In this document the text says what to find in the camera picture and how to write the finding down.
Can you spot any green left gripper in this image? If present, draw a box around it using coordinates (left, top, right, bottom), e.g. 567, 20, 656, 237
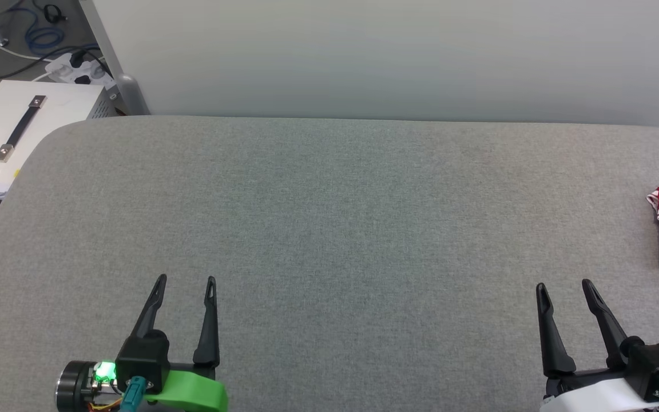
57, 274, 228, 412

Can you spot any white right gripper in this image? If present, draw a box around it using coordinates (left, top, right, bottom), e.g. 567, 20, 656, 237
535, 279, 659, 412

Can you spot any white equipment box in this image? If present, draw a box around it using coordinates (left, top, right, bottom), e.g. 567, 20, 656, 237
0, 80, 118, 234

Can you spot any white power strip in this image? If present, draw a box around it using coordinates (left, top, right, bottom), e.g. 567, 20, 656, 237
45, 50, 114, 86

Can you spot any white partition panel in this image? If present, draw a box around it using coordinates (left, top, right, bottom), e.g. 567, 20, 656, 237
92, 0, 659, 133

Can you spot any teal left cable connector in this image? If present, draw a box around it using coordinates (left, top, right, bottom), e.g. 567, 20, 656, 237
119, 376, 147, 412

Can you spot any black strap handle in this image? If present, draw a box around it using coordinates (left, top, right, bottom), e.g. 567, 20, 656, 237
0, 96, 47, 162

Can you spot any grey panel support post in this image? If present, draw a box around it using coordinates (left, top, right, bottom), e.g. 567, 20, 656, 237
78, 0, 151, 117

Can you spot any blue coiled cable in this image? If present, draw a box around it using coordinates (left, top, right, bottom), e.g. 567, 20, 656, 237
23, 6, 67, 52

